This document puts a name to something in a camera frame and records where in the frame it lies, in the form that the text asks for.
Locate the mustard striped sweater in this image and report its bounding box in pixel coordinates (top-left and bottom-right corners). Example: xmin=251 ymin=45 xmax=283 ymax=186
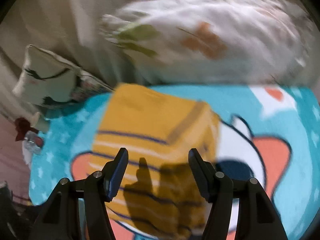
xmin=89 ymin=84 xmax=220 ymax=239

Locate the clear glass jar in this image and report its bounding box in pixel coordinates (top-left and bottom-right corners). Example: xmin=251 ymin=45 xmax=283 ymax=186
xmin=23 ymin=131 xmax=44 ymax=154

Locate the turquoise star cartoon blanket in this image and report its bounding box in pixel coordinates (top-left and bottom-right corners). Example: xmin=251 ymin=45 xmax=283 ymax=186
xmin=29 ymin=85 xmax=319 ymax=239

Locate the beige paper cup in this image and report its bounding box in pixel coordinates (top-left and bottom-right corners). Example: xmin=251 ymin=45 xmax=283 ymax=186
xmin=30 ymin=112 xmax=50 ymax=133

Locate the cream girl-silhouette pillow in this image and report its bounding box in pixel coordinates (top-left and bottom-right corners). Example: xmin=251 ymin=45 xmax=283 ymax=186
xmin=12 ymin=44 xmax=112 ymax=108

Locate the white floral leaf pillow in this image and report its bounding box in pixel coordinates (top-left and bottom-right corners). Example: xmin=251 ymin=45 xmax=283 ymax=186
xmin=100 ymin=0 xmax=314 ymax=85

